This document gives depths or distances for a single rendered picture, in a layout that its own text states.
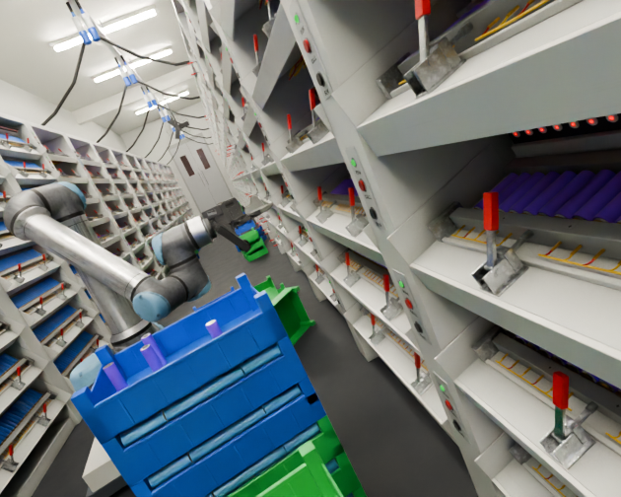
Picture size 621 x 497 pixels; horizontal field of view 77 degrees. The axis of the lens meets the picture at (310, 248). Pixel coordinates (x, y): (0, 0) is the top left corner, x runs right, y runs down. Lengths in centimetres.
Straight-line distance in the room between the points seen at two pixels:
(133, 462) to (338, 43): 63
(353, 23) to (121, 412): 60
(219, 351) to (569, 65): 53
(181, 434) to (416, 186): 49
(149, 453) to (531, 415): 51
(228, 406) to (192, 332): 21
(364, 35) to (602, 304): 38
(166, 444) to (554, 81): 62
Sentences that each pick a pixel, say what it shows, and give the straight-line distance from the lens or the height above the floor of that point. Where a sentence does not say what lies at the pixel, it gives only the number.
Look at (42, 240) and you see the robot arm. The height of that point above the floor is 80.
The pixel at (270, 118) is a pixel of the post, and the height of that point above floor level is 85.
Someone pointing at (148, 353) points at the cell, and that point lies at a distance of 71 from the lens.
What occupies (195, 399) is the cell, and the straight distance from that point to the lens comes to 65.
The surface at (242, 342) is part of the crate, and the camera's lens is 62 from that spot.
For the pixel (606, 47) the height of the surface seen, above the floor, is 72.
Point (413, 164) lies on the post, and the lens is 54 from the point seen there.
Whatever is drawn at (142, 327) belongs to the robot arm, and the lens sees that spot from 156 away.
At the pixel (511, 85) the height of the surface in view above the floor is 72.
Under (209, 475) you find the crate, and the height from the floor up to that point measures 35.
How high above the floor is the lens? 73
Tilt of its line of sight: 14 degrees down
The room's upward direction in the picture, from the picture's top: 24 degrees counter-clockwise
